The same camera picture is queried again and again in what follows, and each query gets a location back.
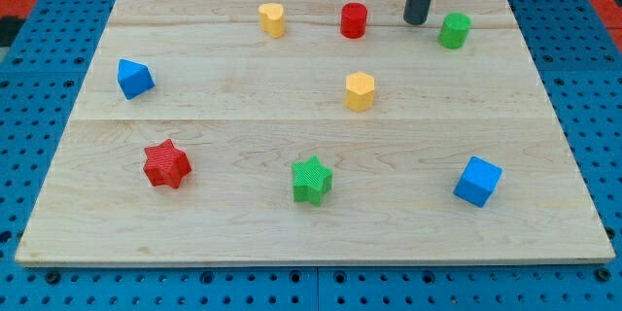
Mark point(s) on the green star block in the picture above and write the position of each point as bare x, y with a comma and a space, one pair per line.
311, 181

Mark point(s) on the light wooden board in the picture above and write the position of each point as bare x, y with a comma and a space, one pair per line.
244, 107

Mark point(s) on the yellow hexagon block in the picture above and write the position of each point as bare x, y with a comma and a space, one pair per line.
360, 89

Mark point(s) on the red cylinder block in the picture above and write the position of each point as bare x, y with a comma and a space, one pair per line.
353, 20

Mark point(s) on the yellow heart block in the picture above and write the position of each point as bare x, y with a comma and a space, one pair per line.
272, 19

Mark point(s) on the red star block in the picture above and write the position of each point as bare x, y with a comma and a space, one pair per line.
166, 165

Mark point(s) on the blue cube block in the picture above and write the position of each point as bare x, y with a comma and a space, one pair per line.
478, 181

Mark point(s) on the green cylinder block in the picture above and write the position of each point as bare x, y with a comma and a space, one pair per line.
454, 30

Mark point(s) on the blue triangular prism block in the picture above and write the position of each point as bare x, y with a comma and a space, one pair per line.
134, 78

